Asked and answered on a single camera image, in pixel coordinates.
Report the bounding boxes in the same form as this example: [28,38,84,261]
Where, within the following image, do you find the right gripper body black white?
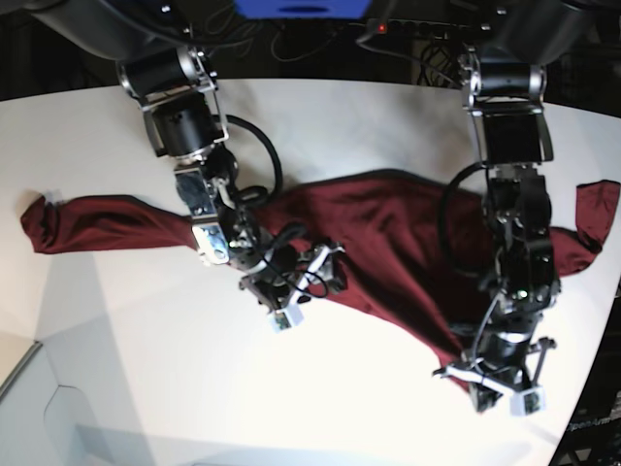
[240,243,344,314]

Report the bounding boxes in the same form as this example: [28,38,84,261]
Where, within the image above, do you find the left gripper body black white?
[433,329,557,402]

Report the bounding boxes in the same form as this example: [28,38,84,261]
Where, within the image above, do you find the dark red long-sleeve t-shirt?
[20,170,620,367]

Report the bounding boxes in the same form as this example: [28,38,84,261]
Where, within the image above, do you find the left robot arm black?
[437,1,594,416]

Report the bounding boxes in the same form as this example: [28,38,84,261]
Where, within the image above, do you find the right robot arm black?
[22,1,345,331]

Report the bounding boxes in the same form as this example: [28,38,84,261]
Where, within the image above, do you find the black OpenArm labelled case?
[550,295,620,465]

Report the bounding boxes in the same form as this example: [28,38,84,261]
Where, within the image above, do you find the black power strip red light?
[374,19,478,39]

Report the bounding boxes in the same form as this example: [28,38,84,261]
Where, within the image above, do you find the blue box at table back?
[234,0,371,19]

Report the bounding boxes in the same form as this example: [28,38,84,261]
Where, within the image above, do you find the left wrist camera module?
[509,386,546,416]

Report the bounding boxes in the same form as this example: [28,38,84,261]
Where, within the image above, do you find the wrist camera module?
[267,305,304,333]
[509,386,546,416]

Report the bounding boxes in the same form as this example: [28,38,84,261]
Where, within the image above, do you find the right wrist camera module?
[267,305,304,333]

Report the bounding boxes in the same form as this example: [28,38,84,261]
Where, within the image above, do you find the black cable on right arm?
[225,114,331,300]

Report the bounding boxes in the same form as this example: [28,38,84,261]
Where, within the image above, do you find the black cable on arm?
[436,164,491,281]
[225,114,331,300]

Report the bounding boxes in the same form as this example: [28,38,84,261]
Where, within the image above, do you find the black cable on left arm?
[436,164,491,281]

